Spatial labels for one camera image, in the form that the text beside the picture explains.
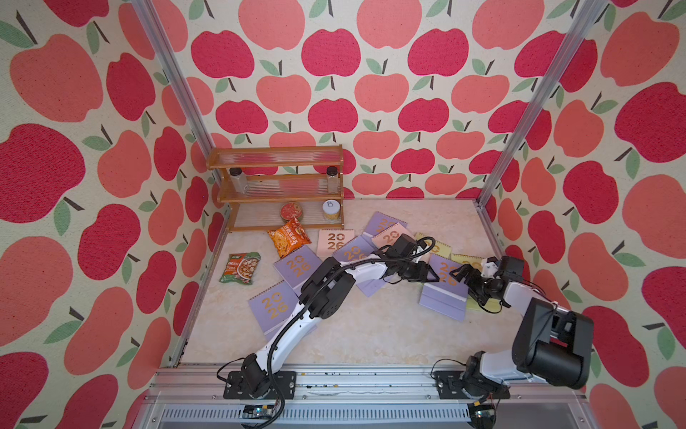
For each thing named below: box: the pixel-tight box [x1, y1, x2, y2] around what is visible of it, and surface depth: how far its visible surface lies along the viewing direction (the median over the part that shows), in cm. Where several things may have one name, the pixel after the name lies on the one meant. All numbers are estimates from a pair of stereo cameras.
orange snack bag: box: [267, 217, 312, 260], surface depth 105 cm
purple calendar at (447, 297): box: [418, 252, 469, 323], surface depth 92 cm
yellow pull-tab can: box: [321, 199, 342, 221], surface depth 113 cm
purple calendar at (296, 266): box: [273, 244, 323, 299], surface depth 101 cm
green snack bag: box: [218, 252, 261, 286], surface depth 100 cm
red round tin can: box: [280, 201, 303, 221], surface depth 114 cm
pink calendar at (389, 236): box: [371, 222, 415, 250], surface depth 110 cm
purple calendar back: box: [362, 210, 408, 238], surface depth 116 cm
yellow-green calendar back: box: [413, 232, 452, 259], surface depth 106 cm
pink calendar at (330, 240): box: [317, 228, 357, 261], surface depth 108 cm
